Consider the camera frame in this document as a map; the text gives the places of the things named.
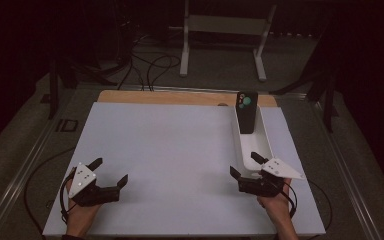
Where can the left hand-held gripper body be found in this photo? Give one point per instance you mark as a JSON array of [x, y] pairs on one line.
[[81, 180]]

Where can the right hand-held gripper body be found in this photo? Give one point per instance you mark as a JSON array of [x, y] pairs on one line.
[[278, 170]]

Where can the white plastic bin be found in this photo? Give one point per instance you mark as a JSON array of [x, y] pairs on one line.
[[256, 146]]

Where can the black phone case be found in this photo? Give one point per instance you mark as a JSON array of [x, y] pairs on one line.
[[247, 120]]

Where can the person's right hand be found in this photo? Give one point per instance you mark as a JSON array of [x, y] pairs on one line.
[[278, 206]]

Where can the person's left hand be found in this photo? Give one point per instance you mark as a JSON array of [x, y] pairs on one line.
[[80, 218]]

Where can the white table board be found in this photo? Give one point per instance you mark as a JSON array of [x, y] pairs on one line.
[[180, 166]]

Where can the black metal stand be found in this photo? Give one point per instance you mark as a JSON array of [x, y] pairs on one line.
[[53, 96], [329, 106]]

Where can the white metal stand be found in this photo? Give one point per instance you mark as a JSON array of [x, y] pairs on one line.
[[226, 24]]

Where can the silver metal floor frame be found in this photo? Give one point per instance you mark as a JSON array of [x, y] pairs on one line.
[[196, 88]]

